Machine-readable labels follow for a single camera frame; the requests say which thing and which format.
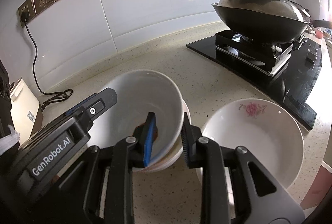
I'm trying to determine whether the white floral plate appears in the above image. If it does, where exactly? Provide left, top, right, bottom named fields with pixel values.
left=202, top=98, right=304, bottom=188

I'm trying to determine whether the red banded white bowl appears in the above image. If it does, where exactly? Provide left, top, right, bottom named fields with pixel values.
left=87, top=69, right=184, bottom=165

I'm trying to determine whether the white bowl front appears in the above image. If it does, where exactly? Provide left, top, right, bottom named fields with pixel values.
left=130, top=100, right=190, bottom=173

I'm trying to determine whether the white box appliance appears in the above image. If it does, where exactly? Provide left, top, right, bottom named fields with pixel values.
left=10, top=78, right=43, bottom=145

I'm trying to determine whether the black glass gas stove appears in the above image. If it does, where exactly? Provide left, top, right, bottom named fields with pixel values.
left=187, top=30, right=322, bottom=130

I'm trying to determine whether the black wok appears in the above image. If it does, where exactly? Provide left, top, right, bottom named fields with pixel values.
left=212, top=3, right=331, bottom=44

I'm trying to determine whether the steel wok lid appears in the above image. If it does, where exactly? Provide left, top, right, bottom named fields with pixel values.
left=213, top=0, right=309, bottom=24

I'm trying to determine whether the black power cable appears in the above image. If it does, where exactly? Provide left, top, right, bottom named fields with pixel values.
left=20, top=12, right=74, bottom=110

